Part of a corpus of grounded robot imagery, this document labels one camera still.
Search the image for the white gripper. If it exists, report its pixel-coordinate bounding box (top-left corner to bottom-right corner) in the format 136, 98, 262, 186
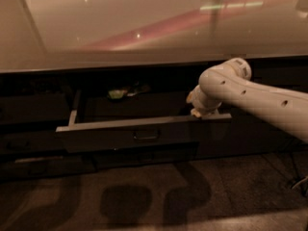
186, 85, 221, 118

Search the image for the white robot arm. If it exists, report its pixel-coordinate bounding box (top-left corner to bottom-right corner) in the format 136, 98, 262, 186
186, 58, 308, 142

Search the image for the cable on floor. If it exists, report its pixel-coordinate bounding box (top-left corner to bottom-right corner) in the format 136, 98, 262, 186
290, 151, 308, 197

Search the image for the dark drawer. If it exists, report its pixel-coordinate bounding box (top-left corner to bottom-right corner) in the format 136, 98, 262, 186
0, 131, 64, 155
92, 142, 198, 169
0, 156, 96, 181
0, 93, 69, 125
56, 91, 231, 153

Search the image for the green item in drawer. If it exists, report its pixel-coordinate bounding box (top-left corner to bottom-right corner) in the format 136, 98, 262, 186
107, 84, 151, 100

